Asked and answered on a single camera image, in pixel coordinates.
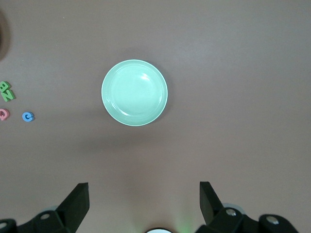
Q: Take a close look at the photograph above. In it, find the beige plate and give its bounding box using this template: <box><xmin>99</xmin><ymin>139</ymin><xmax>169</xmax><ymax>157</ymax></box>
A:
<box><xmin>0</xmin><ymin>9</ymin><xmax>12</xmax><ymax>62</ymax></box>

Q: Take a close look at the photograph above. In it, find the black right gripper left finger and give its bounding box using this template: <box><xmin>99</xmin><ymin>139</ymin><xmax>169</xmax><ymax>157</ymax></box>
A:
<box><xmin>0</xmin><ymin>182</ymin><xmax>90</xmax><ymax>233</ymax></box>

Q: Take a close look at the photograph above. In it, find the green plate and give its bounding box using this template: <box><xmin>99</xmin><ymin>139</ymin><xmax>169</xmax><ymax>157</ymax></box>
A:
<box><xmin>101</xmin><ymin>59</ymin><xmax>169</xmax><ymax>127</ymax></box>

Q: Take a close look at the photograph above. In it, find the green letter Z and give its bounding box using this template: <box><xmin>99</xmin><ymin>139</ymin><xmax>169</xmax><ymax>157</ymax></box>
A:
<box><xmin>1</xmin><ymin>89</ymin><xmax>16</xmax><ymax>102</ymax></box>

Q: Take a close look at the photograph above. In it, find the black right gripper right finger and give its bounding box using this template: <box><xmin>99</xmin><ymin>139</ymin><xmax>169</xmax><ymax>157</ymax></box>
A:
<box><xmin>196</xmin><ymin>181</ymin><xmax>302</xmax><ymax>233</ymax></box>

